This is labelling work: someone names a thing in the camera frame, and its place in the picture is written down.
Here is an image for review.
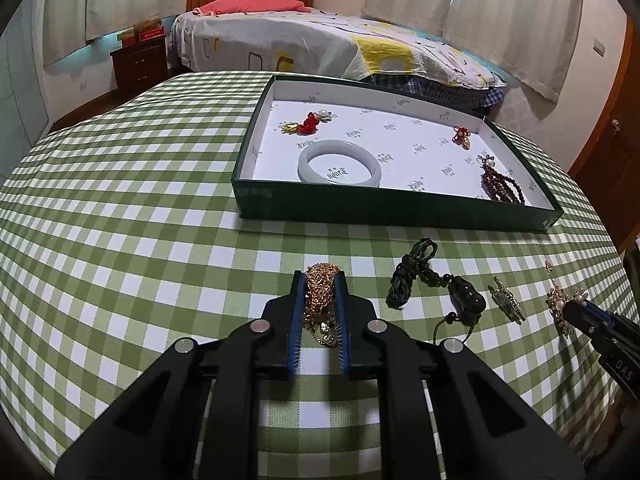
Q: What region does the dark green cord pendant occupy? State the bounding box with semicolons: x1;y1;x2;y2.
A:
385;237;488;346

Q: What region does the wooden door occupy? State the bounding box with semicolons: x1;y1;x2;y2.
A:
567;10;640;256

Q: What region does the dark red bead bracelet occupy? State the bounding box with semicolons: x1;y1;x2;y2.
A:
480;165;526;206

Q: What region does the gold chain necklace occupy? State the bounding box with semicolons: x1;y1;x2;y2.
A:
302;262;346;348

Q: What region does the gold pearl cluster brooch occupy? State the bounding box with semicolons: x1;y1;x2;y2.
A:
544;260;591;337

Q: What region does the dark green cardboard box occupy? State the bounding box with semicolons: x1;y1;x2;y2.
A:
231;74;565;233

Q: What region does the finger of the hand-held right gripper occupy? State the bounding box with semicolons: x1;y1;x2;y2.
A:
562;302;640;393
582;299;640;345

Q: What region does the red and gold charm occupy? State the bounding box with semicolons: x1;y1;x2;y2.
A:
280;112;321;136

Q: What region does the dark wooden nightstand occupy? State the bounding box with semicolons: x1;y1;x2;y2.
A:
110;37;170;98

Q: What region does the silver brooch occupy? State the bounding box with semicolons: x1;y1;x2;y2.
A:
487;275;526;322

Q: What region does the green checked tablecloth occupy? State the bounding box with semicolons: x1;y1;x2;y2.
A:
0;70;640;480

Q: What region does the pink pillow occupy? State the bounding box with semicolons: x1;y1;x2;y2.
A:
192;0;307;17

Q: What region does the bed with patterned sheet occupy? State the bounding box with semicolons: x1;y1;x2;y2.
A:
167;0;508;116

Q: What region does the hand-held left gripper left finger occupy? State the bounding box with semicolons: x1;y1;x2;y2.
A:
54;271;307;480

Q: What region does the pale jade bangle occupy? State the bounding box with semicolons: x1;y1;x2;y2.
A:
297;139;383;188

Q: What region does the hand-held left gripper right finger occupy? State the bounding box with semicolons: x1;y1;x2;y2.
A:
334;271;586;480

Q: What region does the glass door wardrobe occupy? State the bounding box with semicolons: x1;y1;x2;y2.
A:
0;10;51;161

